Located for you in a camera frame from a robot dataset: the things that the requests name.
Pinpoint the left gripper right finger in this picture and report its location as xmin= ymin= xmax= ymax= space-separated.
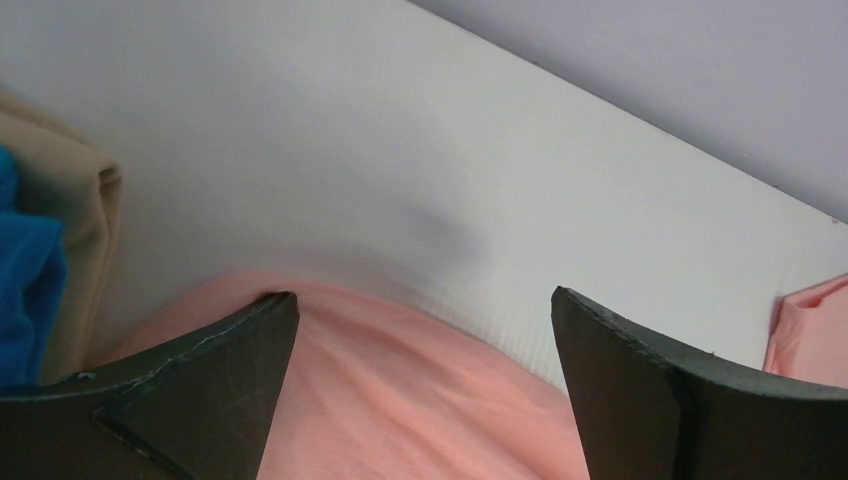
xmin=551 ymin=287 xmax=847 ymax=479

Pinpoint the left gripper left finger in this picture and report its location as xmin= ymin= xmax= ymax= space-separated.
xmin=1 ymin=292 xmax=299 ymax=479

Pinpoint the salmon pink t shirt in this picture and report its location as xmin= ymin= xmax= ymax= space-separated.
xmin=102 ymin=273 xmax=847 ymax=479

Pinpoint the folded blue t shirt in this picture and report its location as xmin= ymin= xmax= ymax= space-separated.
xmin=1 ymin=148 xmax=67 ymax=387

